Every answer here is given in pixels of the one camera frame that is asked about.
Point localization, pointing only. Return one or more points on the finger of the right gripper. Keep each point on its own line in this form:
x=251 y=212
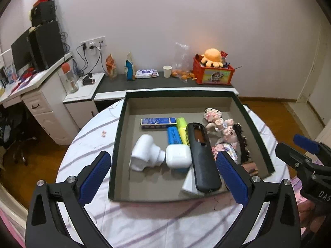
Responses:
x=305 y=143
x=293 y=158

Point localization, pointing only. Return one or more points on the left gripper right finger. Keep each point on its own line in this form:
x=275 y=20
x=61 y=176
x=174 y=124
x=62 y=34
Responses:
x=269 y=217

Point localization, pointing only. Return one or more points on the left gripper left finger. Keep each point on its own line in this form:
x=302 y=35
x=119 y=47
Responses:
x=45 y=226

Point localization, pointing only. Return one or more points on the rose gold cylinder case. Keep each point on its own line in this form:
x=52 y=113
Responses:
x=251 y=168

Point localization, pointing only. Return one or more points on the black hair clip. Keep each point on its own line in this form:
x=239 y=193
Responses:
x=245 y=153

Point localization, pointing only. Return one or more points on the black tv remote control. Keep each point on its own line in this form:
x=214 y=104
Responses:
x=207 y=179

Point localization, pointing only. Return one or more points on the pink pig doll figure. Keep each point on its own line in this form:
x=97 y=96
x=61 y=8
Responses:
x=225 y=128

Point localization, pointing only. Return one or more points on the pink white block cat toy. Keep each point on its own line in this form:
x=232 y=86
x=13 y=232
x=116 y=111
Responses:
x=211 y=114

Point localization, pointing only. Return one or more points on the white hair dryer toy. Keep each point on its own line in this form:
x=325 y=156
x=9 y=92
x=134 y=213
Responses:
x=146 y=154

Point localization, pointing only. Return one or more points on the white earbuds case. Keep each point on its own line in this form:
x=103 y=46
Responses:
x=178 y=156

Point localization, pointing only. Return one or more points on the yellow highlighter pen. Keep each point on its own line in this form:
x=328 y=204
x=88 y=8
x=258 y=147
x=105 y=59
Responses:
x=181 y=127

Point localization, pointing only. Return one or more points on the dark blue small box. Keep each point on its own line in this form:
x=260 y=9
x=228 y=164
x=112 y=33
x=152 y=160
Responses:
x=157 y=123

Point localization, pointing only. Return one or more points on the pink brick block toy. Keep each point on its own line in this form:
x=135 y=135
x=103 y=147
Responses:
x=227 y=152

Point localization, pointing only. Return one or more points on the white charger adapter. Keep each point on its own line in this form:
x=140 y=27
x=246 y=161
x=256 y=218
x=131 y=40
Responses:
x=189 y=185

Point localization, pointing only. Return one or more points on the person's right hand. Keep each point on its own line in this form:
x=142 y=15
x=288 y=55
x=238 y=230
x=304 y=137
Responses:
x=312 y=215

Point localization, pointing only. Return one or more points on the white striped quilted tablecloth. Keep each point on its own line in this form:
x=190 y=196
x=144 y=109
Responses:
x=193 y=223

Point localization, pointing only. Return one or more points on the red toy storage box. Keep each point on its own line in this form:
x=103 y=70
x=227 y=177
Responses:
x=211 y=75

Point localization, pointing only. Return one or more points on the white desk with drawers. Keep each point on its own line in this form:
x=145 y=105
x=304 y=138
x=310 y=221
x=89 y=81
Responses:
x=43 y=95

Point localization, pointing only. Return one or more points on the pink box with black rim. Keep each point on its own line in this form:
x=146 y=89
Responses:
x=167 y=143

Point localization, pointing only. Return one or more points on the low white black cabinet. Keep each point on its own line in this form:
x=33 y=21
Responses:
x=92 y=99

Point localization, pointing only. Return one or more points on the orange octopus plush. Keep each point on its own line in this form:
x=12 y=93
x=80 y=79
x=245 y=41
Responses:
x=212 y=58

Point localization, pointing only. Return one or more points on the clear bag of oranges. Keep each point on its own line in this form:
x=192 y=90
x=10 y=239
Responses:
x=182 y=63

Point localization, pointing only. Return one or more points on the orange lid water bottle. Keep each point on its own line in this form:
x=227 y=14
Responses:
x=69 y=81

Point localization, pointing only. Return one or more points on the orange snack bag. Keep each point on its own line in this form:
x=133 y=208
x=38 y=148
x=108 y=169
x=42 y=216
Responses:
x=111 y=67

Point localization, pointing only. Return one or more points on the white paper cup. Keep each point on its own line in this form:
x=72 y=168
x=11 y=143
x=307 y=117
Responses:
x=167 y=70

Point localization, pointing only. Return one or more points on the wet wipes pack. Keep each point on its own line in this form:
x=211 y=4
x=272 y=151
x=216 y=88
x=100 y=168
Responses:
x=146 y=73

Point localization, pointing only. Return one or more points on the blue white carton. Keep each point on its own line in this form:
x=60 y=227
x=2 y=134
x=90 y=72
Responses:
x=129 y=68

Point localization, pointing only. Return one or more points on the black computer monitor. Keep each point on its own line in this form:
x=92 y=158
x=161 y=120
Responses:
x=21 y=51

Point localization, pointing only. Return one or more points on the large black speaker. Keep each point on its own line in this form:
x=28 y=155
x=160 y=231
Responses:
x=45 y=45

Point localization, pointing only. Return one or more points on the small black speaker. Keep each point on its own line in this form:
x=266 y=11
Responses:
x=43 y=13

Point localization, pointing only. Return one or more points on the small black camera device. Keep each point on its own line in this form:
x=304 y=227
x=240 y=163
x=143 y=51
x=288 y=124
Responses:
x=88 y=80

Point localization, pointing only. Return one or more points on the white wall power strip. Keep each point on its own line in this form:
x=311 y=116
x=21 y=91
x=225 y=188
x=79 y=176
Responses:
x=99 y=41

